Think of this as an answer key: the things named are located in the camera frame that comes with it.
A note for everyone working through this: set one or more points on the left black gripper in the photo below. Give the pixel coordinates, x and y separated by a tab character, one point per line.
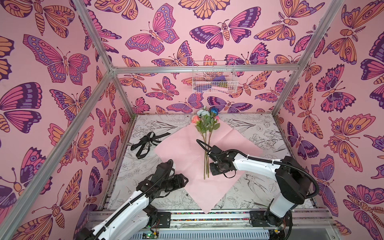
178	182

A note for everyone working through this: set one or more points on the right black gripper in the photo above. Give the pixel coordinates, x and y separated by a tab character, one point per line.
212	153

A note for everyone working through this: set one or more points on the pink purple wrapping paper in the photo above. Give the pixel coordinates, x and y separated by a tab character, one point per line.
189	160

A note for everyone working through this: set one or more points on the black ribbon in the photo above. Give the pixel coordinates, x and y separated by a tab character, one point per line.
145	143

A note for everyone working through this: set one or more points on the pink fake rose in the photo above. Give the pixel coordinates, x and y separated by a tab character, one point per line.
200	125

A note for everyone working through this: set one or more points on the blue fake flower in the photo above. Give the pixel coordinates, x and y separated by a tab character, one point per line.
214	111

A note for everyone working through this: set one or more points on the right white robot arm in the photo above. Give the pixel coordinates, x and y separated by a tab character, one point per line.
295	184

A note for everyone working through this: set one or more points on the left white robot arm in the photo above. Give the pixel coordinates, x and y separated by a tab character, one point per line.
137	212

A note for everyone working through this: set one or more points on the white wire basket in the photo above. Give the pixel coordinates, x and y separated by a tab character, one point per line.
211	78

